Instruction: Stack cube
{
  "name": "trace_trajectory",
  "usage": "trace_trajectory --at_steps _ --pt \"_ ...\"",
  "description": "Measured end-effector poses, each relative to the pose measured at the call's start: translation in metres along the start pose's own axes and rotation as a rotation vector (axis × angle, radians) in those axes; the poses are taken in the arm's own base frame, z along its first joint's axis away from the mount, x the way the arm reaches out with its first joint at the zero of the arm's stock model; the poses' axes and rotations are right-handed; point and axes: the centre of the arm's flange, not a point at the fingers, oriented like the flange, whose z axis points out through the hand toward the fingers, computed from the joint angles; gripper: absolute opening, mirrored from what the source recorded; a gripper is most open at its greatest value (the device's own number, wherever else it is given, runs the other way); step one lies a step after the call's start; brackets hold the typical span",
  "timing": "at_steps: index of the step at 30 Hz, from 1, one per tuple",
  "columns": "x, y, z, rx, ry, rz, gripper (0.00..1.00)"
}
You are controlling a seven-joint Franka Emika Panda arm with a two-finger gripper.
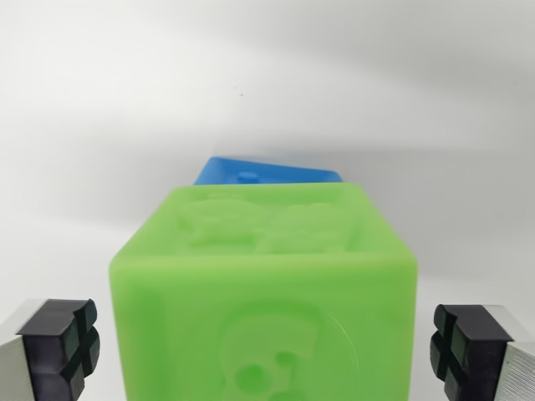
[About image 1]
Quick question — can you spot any green embossed toy cube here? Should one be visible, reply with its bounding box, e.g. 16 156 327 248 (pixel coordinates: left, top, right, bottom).
107 180 419 401

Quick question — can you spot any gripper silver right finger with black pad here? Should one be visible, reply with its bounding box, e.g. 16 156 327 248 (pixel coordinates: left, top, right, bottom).
428 303 535 401

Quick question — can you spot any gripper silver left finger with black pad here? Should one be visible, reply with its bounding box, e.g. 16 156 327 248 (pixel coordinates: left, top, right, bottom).
0 297 102 401

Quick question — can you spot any blue embossed toy cube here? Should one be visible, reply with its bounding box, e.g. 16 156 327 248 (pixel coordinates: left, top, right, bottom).
191 155 344 186

